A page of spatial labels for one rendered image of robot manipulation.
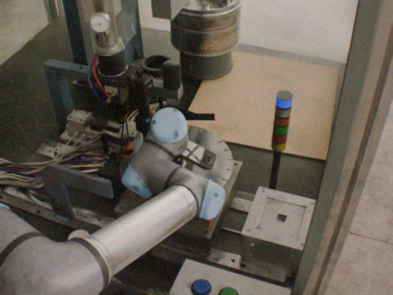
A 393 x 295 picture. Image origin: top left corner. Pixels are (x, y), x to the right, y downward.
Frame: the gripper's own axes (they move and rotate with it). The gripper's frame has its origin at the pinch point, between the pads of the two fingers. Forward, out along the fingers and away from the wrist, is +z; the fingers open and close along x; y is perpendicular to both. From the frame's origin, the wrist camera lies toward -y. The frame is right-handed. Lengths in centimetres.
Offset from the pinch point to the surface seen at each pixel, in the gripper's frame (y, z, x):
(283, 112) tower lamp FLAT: -22.1, -8.2, -19.8
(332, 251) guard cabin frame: -37, -39, 15
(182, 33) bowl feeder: 22, 38, -56
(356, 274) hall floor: -85, 94, 8
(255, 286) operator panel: -28.2, -10.9, 26.3
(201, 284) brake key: -15.3, -11.7, 30.2
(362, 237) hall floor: -87, 105, -11
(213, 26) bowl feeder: 10, 32, -60
